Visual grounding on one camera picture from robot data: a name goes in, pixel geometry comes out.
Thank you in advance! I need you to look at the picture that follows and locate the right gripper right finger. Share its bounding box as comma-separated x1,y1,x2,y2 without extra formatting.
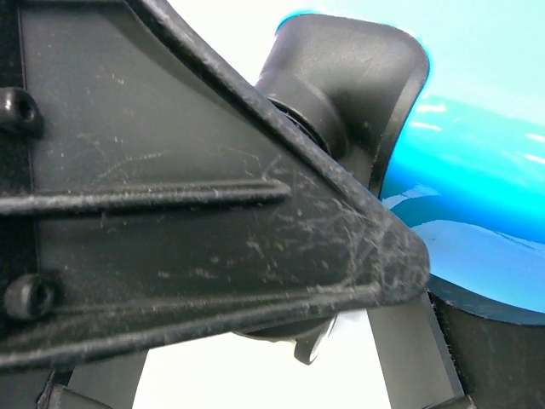
368,295,544,408

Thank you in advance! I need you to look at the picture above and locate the blue hard-shell suitcase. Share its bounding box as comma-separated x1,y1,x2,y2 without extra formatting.
238,0,545,366

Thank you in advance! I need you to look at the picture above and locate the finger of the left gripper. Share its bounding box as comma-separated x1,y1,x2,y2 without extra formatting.
1,1,429,371

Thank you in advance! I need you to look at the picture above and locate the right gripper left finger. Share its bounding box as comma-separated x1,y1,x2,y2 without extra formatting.
37,351,147,408

